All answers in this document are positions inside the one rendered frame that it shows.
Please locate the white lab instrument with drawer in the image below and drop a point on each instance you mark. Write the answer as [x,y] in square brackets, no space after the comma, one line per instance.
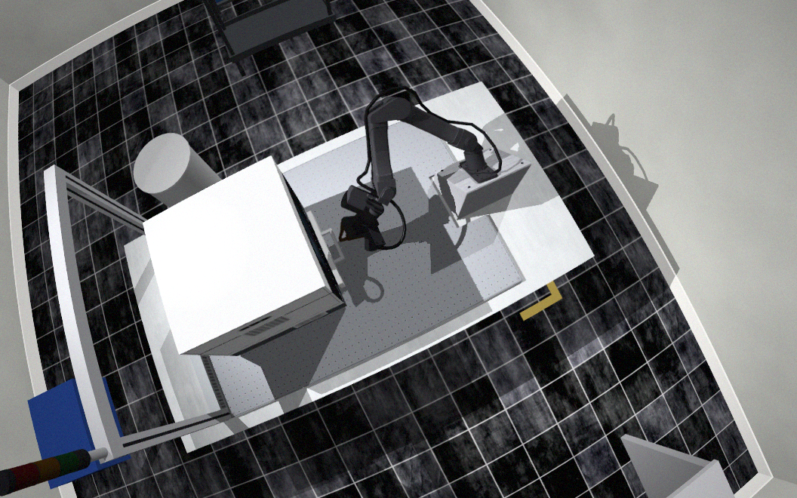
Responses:
[233,266]

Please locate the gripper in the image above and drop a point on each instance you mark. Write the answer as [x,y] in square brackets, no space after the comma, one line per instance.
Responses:
[345,224]

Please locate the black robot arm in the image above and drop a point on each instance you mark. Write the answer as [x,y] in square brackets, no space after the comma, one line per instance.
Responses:
[397,108]

